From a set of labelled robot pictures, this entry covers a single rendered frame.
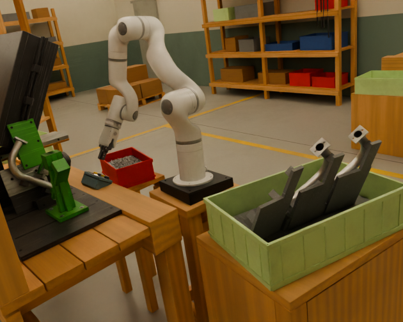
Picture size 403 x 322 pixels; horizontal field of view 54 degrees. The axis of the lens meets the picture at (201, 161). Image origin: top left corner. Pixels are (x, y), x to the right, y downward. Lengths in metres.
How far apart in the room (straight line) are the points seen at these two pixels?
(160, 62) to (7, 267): 1.00
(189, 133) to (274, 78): 5.66
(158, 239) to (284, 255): 0.55
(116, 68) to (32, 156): 0.56
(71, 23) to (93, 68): 1.30
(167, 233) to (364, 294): 0.76
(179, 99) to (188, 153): 0.25
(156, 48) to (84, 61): 10.11
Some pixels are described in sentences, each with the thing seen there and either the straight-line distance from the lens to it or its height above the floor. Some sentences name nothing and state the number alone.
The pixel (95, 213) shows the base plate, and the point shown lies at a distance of 1.72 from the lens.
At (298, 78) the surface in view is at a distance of 6.95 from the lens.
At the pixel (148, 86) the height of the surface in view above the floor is 0.35.
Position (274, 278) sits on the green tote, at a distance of 1.28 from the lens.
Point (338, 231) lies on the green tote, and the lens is 1.38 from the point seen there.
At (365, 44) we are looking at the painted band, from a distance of 6.87.
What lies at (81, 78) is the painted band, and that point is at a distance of 11.84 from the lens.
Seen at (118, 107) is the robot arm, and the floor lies 1.23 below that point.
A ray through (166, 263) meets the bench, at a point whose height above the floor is 0.69.
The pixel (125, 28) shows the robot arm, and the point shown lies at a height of 1.60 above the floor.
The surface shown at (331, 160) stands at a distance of 1.33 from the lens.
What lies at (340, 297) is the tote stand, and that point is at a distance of 1.46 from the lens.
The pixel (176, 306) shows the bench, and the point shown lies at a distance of 1.81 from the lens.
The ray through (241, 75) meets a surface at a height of 0.41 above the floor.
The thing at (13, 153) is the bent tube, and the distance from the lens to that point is 1.89.
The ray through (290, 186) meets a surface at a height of 1.07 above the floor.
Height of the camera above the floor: 1.62
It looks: 20 degrees down
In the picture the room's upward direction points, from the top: 8 degrees counter-clockwise
